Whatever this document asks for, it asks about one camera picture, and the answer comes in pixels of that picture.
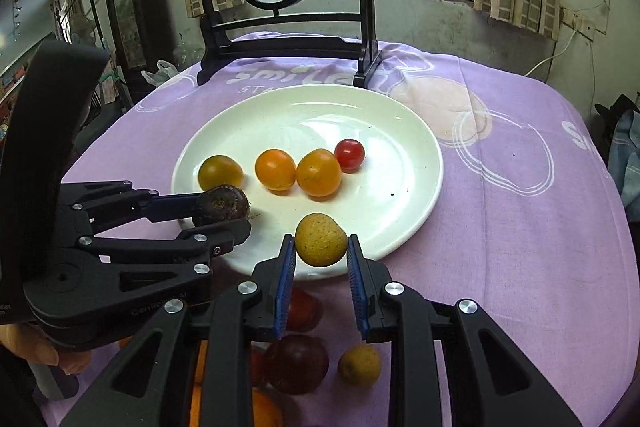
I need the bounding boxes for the black light stand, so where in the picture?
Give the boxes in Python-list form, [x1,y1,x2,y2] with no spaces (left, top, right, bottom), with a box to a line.
[80,0,110,54]

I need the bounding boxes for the black hat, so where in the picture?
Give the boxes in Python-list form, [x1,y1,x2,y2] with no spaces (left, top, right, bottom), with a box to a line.
[595,93,640,118]

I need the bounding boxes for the dark purple tomato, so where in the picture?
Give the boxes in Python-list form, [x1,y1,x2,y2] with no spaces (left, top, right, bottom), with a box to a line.
[262,334,330,395]

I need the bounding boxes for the tan longan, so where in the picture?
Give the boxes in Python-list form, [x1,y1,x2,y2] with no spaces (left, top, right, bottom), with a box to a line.
[337,343,382,387]
[294,213,348,268]

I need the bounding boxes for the white plate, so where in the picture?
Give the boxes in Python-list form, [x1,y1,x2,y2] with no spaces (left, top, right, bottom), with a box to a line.
[171,84,445,282]

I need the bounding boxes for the white power cable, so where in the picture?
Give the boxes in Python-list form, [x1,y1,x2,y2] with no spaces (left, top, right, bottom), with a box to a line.
[522,27,578,78]

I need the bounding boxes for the yellow-green tomato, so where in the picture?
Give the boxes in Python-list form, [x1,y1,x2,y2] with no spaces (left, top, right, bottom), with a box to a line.
[198,155,245,191]

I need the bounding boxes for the person's left hand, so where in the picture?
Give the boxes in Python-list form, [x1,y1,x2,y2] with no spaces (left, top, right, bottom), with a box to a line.
[0,323,94,376]

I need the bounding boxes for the white plastic bag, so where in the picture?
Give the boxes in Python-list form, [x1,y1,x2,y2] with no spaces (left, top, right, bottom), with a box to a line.
[141,59,181,88]

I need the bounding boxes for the small red tomato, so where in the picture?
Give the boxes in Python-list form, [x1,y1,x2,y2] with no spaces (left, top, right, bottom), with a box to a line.
[334,139,366,173]

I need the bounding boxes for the blue-grey clothes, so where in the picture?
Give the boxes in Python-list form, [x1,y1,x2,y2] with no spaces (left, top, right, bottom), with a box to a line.
[607,109,640,208]

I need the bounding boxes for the orange tomato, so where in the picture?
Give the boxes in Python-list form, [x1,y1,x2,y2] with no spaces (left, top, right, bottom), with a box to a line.
[295,148,343,198]
[254,148,297,192]

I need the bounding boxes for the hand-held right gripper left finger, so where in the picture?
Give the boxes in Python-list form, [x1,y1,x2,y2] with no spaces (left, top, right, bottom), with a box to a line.
[60,234,301,427]

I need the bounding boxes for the person's left forearm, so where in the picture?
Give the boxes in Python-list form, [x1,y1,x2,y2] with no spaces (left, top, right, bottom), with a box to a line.
[0,343,56,427]

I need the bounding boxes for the purple printed tablecloth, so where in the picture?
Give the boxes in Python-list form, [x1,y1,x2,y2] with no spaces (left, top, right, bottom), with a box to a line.
[37,32,640,427]

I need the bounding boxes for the dark water chestnut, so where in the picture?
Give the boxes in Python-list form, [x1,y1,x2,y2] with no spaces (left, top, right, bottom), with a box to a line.
[192,186,251,228]

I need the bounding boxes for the orange mandarin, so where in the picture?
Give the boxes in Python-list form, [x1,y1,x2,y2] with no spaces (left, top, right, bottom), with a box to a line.
[189,339,208,427]
[249,388,284,427]

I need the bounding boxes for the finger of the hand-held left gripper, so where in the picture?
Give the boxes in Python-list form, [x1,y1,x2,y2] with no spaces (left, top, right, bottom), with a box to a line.
[59,181,201,236]
[75,219,252,278]

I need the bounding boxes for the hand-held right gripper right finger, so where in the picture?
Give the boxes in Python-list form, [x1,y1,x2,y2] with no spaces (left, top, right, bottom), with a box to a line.
[346,234,583,427]

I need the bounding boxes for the wall socket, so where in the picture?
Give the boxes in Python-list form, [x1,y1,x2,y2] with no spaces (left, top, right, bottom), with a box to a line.
[560,7,598,40]

